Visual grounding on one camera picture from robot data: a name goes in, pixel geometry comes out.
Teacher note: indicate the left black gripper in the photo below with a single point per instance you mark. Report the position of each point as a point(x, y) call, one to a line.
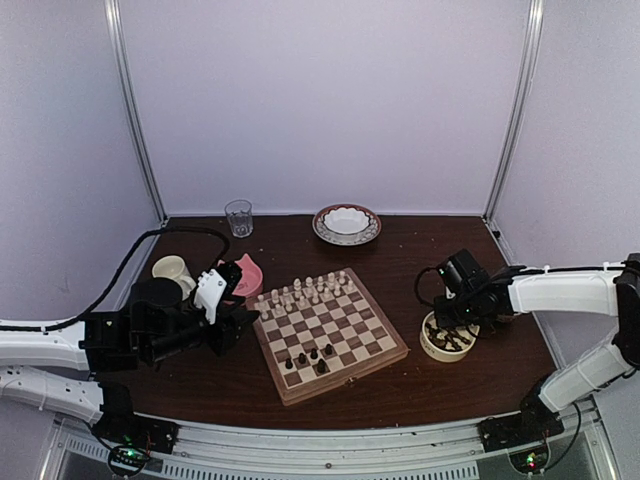
point(229, 329)

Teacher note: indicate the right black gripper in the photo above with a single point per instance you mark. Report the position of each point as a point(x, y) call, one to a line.
point(443, 316)

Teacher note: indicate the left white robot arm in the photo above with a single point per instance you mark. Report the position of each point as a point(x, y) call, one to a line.
point(95, 342)

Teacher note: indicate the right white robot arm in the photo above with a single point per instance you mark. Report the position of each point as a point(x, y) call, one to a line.
point(589, 316)

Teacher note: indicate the white chess piece tall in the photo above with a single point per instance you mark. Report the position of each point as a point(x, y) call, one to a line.
point(298, 293)

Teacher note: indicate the wooden chess board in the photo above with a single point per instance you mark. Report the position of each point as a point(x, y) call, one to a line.
point(347, 317)

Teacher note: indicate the cream cat-ear bowl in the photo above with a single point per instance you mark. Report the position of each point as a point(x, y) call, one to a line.
point(447, 344)

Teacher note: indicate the cream ceramic mug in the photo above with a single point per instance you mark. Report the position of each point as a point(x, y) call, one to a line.
point(174, 267)

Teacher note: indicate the pink cat-ear bowl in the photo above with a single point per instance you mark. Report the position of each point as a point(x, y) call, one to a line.
point(251, 282)

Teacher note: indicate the clear drinking glass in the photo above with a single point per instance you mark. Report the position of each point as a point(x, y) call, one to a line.
point(239, 216)

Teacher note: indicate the white scalloped bowl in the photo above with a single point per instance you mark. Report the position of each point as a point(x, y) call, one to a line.
point(346, 221)

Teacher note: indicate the patterned ceramic plate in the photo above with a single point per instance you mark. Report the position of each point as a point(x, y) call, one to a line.
point(361, 238)

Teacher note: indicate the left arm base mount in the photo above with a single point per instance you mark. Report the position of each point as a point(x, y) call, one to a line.
point(119, 423)

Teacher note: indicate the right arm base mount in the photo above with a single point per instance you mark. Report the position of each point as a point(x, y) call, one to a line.
point(534, 422)

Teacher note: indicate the right aluminium frame post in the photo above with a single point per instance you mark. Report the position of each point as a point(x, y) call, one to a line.
point(526, 73)

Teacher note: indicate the aluminium frame post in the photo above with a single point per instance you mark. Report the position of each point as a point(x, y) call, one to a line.
point(117, 37)
point(526, 73)

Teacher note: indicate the left aluminium frame post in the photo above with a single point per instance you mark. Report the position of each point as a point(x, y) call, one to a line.
point(117, 37)

